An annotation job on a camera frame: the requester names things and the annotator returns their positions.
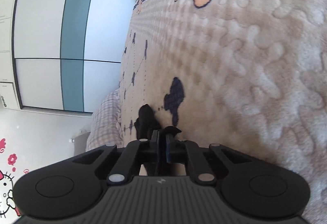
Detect white overhead cabinet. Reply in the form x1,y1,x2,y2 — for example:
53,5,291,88
0,0,22,111

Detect white and teal wardrobe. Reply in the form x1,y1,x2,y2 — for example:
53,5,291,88
11,0,137,113

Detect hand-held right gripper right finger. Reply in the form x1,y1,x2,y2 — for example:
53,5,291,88
165,131,256,186

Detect black long-sleeve top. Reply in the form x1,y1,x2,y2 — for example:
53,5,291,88
134,104,182,176

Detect pink cartoon wall stickers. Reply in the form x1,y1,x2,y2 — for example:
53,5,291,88
0,137,23,217

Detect plaid pillow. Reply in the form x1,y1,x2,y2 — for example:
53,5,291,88
85,89,128,153

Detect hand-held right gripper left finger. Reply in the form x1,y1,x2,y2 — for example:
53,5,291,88
70,130,160,186

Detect printed beige blanket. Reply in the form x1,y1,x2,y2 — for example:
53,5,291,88
112,0,327,217

